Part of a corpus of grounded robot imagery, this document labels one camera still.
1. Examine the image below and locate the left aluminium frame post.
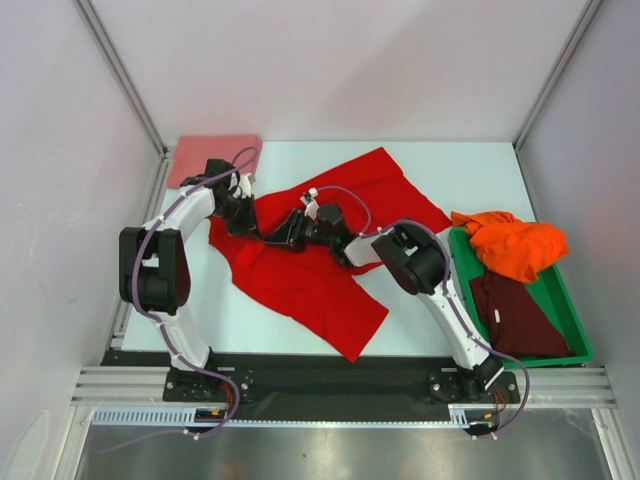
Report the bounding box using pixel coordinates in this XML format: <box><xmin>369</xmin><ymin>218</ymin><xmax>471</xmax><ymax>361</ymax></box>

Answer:
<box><xmin>72</xmin><ymin>0</ymin><xmax>168</xmax><ymax>159</ymax></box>

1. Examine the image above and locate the right aluminium frame post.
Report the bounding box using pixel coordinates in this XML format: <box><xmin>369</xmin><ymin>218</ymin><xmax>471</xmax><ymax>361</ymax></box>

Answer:
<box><xmin>512</xmin><ymin>0</ymin><xmax>607</xmax><ymax>154</ymax></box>

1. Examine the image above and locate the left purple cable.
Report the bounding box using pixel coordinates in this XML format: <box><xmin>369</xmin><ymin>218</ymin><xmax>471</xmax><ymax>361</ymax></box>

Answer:
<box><xmin>128</xmin><ymin>145</ymin><xmax>261</xmax><ymax>374</ymax></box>

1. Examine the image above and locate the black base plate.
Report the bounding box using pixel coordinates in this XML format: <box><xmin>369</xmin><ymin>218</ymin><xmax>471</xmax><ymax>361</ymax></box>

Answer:
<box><xmin>101</xmin><ymin>351</ymin><xmax>520</xmax><ymax>424</ymax></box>

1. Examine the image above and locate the slotted cable duct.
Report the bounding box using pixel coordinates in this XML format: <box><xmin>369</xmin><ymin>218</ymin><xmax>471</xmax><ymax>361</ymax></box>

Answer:
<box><xmin>92</xmin><ymin>403</ymin><xmax>506</xmax><ymax>429</ymax></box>

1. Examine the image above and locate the left aluminium side rail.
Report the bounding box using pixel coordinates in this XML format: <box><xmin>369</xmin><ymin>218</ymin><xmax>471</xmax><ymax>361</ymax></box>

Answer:
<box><xmin>106</xmin><ymin>147</ymin><xmax>175</xmax><ymax>351</ymax></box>

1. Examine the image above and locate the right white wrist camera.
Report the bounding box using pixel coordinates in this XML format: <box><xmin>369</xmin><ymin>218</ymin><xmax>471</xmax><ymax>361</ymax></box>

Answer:
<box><xmin>300</xmin><ymin>188</ymin><xmax>319</xmax><ymax>220</ymax></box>

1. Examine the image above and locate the aluminium front rail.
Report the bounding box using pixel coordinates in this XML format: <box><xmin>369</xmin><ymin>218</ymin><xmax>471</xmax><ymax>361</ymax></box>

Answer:
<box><xmin>71</xmin><ymin>366</ymin><xmax>617</xmax><ymax>409</ymax></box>

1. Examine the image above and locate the aluminium frame post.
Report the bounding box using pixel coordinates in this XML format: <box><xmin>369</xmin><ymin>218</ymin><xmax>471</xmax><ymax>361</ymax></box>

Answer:
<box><xmin>72</xmin><ymin>0</ymin><xmax>168</xmax><ymax>159</ymax></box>
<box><xmin>512</xmin><ymin>0</ymin><xmax>607</xmax><ymax>154</ymax></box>

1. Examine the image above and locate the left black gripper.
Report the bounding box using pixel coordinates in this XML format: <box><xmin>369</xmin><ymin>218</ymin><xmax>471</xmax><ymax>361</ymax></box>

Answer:
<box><xmin>212</xmin><ymin>193</ymin><xmax>262</xmax><ymax>243</ymax></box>

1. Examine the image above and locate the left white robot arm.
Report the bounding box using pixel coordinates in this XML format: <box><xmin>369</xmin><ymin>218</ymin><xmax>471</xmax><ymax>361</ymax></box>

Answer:
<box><xmin>119</xmin><ymin>147</ymin><xmax>259</xmax><ymax>400</ymax></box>

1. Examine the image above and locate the dark red t-shirt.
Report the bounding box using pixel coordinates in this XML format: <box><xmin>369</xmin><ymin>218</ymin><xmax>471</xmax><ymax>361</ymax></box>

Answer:
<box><xmin>470</xmin><ymin>270</ymin><xmax>574</xmax><ymax>359</ymax></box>

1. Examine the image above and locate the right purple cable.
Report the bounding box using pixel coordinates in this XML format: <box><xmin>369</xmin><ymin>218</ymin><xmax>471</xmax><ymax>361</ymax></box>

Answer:
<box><xmin>309</xmin><ymin>184</ymin><xmax>531</xmax><ymax>401</ymax></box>

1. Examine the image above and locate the green plastic bin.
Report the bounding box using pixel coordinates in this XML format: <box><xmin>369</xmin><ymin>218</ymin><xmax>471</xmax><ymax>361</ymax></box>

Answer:
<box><xmin>448</xmin><ymin>227</ymin><xmax>593</xmax><ymax>368</ymax></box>

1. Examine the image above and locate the purple cable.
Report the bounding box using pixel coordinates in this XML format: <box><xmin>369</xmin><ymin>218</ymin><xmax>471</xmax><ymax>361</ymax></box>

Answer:
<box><xmin>309</xmin><ymin>184</ymin><xmax>531</xmax><ymax>401</ymax></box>
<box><xmin>128</xmin><ymin>145</ymin><xmax>261</xmax><ymax>374</ymax></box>

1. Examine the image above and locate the orange t-shirt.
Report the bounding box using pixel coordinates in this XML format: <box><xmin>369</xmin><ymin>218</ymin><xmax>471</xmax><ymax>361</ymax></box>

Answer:
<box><xmin>451</xmin><ymin>211</ymin><xmax>570</xmax><ymax>284</ymax></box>

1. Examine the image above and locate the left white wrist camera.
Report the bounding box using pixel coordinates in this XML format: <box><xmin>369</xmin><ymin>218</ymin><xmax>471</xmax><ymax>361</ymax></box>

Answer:
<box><xmin>233</xmin><ymin>173</ymin><xmax>255</xmax><ymax>199</ymax></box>

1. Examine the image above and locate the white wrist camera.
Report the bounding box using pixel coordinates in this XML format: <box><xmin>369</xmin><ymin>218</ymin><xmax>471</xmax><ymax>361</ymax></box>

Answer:
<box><xmin>233</xmin><ymin>173</ymin><xmax>255</xmax><ymax>199</ymax></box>
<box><xmin>300</xmin><ymin>188</ymin><xmax>319</xmax><ymax>220</ymax></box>

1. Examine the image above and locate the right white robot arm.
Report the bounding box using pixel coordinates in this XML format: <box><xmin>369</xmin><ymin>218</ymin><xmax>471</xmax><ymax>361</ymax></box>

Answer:
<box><xmin>266</xmin><ymin>204</ymin><xmax>504</xmax><ymax>401</ymax></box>

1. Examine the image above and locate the folded pink t-shirt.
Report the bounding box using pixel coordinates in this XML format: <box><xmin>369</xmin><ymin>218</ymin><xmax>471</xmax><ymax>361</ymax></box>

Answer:
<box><xmin>167</xmin><ymin>135</ymin><xmax>263</xmax><ymax>190</ymax></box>

